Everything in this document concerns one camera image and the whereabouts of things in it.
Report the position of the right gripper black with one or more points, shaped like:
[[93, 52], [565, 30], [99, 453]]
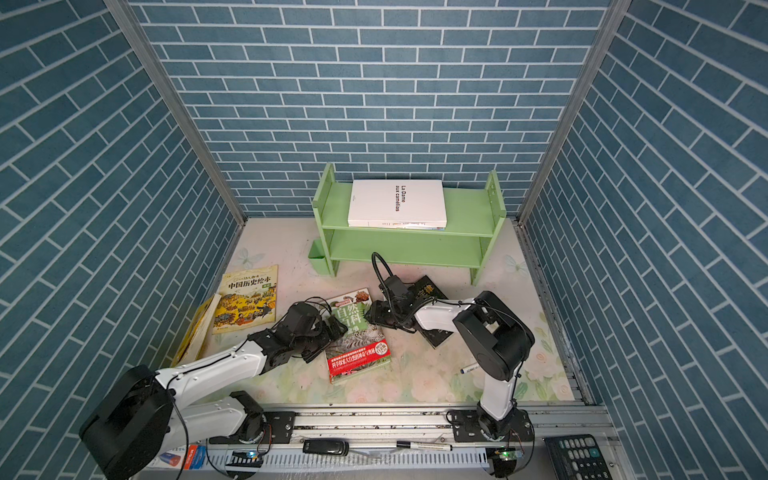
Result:
[[374, 313]]

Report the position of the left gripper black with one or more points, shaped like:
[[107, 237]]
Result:
[[327, 335]]

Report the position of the black book yellow title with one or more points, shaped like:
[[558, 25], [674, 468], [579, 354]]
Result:
[[435, 294]]

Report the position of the green nature encyclopedia book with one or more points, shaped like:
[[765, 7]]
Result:
[[363, 347]]

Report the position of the space cover science magazine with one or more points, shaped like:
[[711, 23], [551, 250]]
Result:
[[406, 226]]

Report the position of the white La Dame book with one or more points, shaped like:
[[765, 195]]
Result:
[[397, 201]]

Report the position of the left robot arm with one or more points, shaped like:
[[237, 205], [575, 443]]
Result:
[[148, 412]]

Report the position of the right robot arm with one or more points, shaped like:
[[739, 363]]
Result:
[[499, 341]]

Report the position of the yellow cartoon history book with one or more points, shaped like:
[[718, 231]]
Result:
[[248, 299]]

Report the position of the small green pen cup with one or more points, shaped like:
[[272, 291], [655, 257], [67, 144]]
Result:
[[318, 259]]

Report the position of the blue white marker pen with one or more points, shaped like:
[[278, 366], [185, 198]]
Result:
[[469, 368]]

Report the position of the black remote device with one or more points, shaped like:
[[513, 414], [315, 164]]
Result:
[[327, 446]]

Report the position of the green wooden shelf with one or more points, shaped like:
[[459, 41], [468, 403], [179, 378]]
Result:
[[474, 222]]

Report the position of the red blue pen package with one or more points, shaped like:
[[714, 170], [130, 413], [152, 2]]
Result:
[[190, 458]]

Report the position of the black calculator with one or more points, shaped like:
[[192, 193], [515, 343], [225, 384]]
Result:
[[577, 457]]

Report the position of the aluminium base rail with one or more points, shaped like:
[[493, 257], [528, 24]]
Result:
[[372, 432]]

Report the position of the black marker on rail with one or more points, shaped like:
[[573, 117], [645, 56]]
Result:
[[413, 445]]

